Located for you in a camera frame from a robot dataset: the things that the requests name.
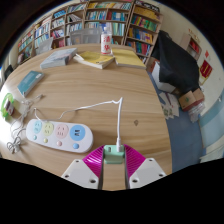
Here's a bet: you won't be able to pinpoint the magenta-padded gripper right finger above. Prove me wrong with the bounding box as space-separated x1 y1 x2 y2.
123 145 167 190

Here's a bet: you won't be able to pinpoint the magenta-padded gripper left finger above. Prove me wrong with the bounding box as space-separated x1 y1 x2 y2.
61 145 107 190

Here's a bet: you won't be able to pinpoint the green charger block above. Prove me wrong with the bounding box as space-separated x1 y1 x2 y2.
103 144 126 165

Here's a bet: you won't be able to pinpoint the white pastel-socket power strip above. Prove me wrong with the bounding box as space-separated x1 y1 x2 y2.
25 118 95 154

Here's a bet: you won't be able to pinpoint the papers on floor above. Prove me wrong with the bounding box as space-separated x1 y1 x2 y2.
158 91 181 120

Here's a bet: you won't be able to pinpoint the clear plastic bag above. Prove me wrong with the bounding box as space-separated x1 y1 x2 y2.
188 101 206 124

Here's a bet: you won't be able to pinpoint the cardboard box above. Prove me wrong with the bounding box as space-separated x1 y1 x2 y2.
178 88 205 112

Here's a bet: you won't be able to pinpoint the white box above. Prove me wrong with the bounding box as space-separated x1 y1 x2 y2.
150 61 178 94

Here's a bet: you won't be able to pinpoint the green plastic container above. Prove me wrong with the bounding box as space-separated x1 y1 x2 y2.
0 92 14 119

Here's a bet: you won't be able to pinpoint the teal book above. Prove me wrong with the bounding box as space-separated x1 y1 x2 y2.
16 70 45 98

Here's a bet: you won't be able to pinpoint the black cloth cover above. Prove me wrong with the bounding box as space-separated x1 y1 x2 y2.
156 29 201 96

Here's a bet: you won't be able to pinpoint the yellow open book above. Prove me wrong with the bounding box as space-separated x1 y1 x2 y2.
73 50 116 70

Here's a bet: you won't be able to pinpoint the black chair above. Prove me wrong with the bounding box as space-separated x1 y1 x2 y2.
2 63 14 81

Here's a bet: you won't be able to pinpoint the grey mesh chair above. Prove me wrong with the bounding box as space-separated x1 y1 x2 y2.
69 27 103 46
35 36 54 56

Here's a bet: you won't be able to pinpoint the clear bottle with red label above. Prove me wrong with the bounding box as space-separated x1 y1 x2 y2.
100 23 113 55

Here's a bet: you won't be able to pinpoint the wooden bookshelf unit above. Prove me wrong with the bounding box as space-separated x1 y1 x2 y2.
16 0 164 66

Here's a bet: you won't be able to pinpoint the white charger cable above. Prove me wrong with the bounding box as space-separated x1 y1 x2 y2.
58 96 124 151

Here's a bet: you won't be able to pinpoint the white power strip cable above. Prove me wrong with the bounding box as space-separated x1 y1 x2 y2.
5 93 45 155

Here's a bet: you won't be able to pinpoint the red wall banner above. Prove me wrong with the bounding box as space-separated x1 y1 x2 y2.
199 59 213 80

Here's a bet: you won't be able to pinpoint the small wooden wall shelf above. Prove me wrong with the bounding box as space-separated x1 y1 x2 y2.
179 32 203 56

